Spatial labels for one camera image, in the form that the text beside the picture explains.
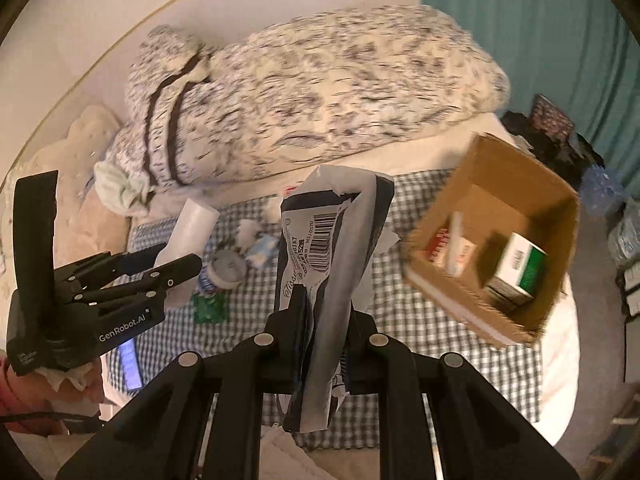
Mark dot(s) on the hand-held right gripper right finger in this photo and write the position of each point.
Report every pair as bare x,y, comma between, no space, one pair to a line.
362,330

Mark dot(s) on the green foil packet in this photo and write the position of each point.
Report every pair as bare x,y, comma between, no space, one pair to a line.
210,310

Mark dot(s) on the clear plastic bag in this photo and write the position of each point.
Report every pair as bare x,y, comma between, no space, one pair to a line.
602,187

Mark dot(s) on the teal curtain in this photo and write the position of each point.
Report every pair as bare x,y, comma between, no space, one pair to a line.
525,35

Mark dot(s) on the dark patterned bag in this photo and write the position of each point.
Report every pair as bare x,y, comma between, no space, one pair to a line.
550,115

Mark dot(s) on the checked blanket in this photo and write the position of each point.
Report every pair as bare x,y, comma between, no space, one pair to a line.
450,385

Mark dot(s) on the blue tissue pack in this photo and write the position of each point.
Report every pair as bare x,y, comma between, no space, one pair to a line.
262,252

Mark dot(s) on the black clothes heap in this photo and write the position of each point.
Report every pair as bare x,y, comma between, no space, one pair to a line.
575,160

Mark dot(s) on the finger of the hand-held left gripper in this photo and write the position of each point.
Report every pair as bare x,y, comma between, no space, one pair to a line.
125,259
175,267

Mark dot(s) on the mint green cloth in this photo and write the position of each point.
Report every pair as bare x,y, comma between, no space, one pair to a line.
117,185

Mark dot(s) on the cardboard box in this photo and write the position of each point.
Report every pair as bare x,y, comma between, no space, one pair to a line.
510,175

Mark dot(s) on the brown white medicine box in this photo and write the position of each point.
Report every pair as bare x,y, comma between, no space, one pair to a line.
450,250

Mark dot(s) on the green white medicine box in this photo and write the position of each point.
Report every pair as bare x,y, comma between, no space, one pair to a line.
520,270

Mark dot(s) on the white cloth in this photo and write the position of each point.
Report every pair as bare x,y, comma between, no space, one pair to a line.
285,455

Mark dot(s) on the white tape roll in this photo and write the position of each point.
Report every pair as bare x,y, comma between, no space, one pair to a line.
229,270

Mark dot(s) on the white tissue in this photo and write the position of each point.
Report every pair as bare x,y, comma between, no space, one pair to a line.
274,210
247,232

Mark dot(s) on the floral duvet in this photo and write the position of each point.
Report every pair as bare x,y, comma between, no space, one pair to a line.
325,100

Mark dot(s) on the smartphone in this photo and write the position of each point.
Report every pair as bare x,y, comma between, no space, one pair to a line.
132,365

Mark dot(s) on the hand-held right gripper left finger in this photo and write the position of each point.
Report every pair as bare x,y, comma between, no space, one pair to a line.
287,320

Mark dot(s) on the person's left forearm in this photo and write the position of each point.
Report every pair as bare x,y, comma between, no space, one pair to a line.
25,395

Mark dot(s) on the black white tissue package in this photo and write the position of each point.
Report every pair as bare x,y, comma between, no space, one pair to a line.
325,270

